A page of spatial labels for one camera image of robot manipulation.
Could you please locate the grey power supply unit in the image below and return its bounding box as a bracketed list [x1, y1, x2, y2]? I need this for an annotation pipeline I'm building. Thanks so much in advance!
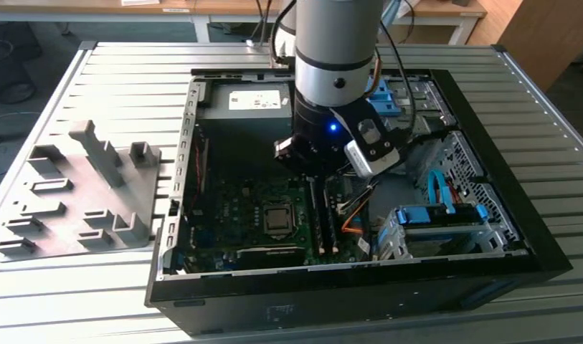
[197, 82, 296, 173]

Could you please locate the blue plastic bay latch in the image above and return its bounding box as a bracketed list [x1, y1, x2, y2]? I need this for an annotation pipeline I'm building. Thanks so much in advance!
[367, 80, 403, 118]

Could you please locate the grey metal drive cage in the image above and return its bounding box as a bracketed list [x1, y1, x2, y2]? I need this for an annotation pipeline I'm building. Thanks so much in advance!
[382, 78, 458, 157]

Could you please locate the silver CPU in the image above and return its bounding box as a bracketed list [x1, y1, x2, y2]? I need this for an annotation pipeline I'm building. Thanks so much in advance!
[265, 209, 292, 230]

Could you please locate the green motherboard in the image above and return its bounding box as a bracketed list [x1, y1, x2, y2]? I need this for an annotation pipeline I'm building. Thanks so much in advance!
[184, 171, 372, 273]

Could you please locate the metal CPU socket cover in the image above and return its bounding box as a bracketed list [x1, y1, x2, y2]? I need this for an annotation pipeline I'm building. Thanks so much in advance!
[259, 200, 302, 240]

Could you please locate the hard disk in blue carrier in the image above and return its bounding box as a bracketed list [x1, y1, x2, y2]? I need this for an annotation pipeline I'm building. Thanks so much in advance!
[394, 203, 490, 226]

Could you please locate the black graphics card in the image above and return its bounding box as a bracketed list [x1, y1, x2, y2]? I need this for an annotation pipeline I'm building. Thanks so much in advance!
[235, 244, 307, 269]

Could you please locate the grey metal disk bay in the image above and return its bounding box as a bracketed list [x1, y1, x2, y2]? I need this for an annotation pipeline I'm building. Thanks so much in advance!
[372, 207, 513, 261]

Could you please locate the wooden desk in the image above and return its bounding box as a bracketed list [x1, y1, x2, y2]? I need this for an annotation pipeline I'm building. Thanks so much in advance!
[0, 0, 489, 46]

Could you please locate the black PC case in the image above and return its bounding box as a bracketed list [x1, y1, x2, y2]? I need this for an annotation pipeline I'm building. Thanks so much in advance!
[144, 67, 574, 338]

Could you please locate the grey parts rack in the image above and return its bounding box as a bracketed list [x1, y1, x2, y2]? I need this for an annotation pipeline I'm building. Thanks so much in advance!
[0, 120, 164, 265]

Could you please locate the wooden cabinet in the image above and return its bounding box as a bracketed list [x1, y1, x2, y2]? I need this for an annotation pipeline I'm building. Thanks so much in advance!
[499, 0, 583, 93]

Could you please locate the camera mounting bracket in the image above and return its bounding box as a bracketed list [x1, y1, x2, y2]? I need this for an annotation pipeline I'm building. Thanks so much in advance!
[332, 101, 399, 163]

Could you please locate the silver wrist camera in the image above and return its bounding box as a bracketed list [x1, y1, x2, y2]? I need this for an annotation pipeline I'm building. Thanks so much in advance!
[343, 138, 402, 179]

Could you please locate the black wire bundle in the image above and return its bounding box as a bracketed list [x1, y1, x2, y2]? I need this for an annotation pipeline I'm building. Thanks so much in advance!
[339, 129, 450, 216]

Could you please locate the cable with pale plug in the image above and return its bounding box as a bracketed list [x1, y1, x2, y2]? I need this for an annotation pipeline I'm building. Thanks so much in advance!
[245, 0, 274, 47]

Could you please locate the thin red wire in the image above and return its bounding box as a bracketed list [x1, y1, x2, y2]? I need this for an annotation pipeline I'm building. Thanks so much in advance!
[192, 138, 209, 212]

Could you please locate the orange red wire bundle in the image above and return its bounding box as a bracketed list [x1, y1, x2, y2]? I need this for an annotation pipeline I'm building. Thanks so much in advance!
[342, 199, 372, 237]

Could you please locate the blue SATA wire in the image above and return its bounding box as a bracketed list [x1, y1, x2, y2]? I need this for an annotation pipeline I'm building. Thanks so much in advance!
[427, 168, 458, 215]

